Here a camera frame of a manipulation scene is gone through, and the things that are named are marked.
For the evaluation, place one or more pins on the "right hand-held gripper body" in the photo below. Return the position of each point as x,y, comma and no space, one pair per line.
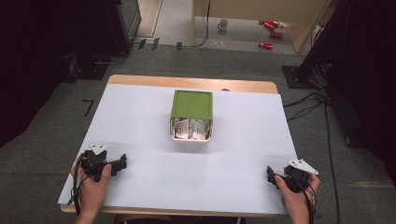
295,179

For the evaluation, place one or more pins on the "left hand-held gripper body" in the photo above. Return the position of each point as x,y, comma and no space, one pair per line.
93,160

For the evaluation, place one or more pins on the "pile of white sachets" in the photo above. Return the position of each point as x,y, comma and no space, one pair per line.
190,129

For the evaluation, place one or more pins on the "green box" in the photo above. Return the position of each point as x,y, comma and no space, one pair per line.
191,104

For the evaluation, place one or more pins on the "person's right hand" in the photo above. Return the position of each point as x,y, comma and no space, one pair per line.
295,202

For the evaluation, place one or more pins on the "person's left hand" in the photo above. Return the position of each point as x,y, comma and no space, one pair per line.
91,193

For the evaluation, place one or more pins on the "white paper sheet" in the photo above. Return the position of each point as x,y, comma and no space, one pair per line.
155,171

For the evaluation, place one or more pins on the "person's dark clothing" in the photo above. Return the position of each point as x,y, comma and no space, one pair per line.
180,221

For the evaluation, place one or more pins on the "black floor plate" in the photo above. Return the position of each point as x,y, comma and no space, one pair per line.
87,71

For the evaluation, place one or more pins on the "wooden table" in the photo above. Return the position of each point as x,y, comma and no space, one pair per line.
186,81

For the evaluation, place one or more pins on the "black stand with base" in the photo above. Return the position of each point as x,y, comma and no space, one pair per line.
308,62

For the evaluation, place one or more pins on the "red can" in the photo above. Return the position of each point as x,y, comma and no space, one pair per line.
270,25
276,34
265,45

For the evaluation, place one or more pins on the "black cabinet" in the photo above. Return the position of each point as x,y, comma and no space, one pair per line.
124,21

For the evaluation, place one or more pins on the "grey mug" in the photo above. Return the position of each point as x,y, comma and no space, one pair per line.
222,25

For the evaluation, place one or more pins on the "wooden shelf unit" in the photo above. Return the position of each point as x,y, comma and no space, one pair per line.
246,9

